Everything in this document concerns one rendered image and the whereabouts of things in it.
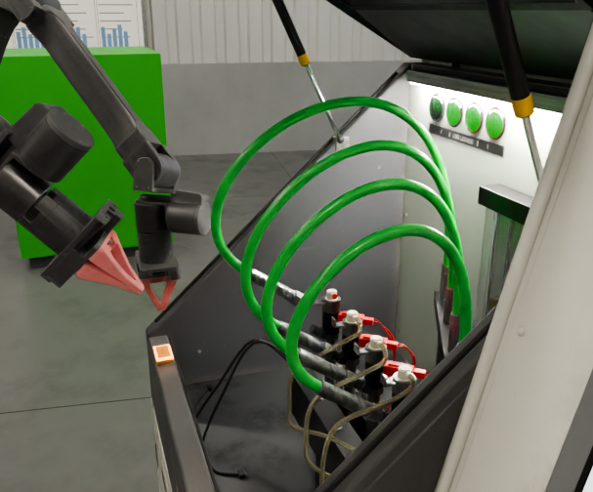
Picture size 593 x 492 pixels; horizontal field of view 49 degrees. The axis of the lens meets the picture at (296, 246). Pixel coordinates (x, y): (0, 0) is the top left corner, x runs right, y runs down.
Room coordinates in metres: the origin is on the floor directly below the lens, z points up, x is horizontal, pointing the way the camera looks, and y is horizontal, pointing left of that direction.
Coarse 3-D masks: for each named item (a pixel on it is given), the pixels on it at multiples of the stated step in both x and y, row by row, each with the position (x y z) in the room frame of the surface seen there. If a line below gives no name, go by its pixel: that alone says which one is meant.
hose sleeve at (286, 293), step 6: (252, 270) 0.87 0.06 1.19; (258, 270) 0.88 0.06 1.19; (252, 276) 0.86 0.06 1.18; (258, 276) 0.86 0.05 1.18; (264, 276) 0.87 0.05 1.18; (258, 282) 0.86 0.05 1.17; (264, 282) 0.87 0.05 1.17; (276, 288) 0.87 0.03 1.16; (282, 288) 0.88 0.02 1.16; (288, 288) 0.88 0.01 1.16; (276, 294) 0.88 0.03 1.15; (282, 294) 0.87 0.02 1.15; (288, 294) 0.88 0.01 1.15; (294, 294) 0.88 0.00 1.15; (288, 300) 0.88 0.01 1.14
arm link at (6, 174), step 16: (0, 160) 0.69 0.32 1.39; (16, 160) 0.69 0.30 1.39; (0, 176) 0.67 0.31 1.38; (16, 176) 0.68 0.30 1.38; (32, 176) 0.69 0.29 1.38; (0, 192) 0.67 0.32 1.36; (16, 192) 0.67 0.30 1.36; (32, 192) 0.68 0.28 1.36; (48, 192) 0.70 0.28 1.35; (0, 208) 0.68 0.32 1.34; (16, 208) 0.67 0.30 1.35; (32, 208) 0.68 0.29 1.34
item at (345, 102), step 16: (304, 112) 0.89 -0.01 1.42; (400, 112) 0.93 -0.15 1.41; (272, 128) 0.88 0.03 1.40; (416, 128) 0.94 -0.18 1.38; (256, 144) 0.87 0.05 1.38; (432, 144) 0.95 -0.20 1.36; (240, 160) 0.86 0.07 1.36; (224, 192) 0.85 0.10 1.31; (224, 240) 0.86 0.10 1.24; (224, 256) 0.85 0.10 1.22
